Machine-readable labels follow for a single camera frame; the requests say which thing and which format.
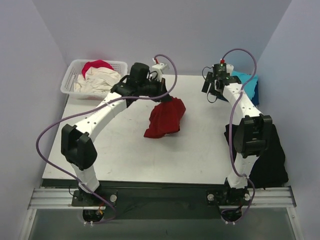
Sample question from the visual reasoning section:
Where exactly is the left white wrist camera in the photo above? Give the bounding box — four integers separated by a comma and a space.
151, 57, 169, 76

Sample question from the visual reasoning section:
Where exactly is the white plastic basket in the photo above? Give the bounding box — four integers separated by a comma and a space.
60, 59, 128, 100

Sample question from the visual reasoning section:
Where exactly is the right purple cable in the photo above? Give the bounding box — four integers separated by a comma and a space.
219, 47, 258, 224

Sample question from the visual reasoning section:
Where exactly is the turquoise folded t-shirt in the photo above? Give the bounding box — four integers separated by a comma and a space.
232, 71, 258, 85

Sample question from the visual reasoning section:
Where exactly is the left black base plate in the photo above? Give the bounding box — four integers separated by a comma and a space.
71, 189, 118, 207

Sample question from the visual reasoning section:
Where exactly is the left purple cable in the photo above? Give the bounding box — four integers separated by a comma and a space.
36, 54, 179, 224

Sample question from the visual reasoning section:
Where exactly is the dark blue folded t-shirt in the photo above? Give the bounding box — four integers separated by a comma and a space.
244, 81, 260, 106

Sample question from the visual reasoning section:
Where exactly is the black t-shirt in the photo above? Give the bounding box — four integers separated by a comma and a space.
223, 122, 290, 189

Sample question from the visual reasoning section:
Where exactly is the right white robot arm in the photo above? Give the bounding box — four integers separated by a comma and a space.
201, 60, 273, 204

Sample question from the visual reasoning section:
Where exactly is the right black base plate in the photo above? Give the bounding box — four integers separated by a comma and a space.
206, 188, 251, 206

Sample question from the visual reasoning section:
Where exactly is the purple cable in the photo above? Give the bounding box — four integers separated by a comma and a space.
36, 54, 179, 224
219, 47, 258, 224

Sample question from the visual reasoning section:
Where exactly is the dark red t-shirt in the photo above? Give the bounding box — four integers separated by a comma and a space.
144, 97, 186, 139

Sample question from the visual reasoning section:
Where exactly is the cream white t-shirt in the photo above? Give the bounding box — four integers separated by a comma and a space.
73, 67, 122, 94

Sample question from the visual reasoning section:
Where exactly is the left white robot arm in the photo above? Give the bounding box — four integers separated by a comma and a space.
61, 62, 168, 206

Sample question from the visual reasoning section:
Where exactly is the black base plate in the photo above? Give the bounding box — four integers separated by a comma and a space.
71, 189, 118, 207
206, 188, 251, 206

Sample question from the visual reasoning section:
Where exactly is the bright red t-shirt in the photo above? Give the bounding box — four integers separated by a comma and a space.
81, 59, 115, 77

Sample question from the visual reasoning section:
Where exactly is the aluminium rail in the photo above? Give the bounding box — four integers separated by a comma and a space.
28, 187, 297, 210

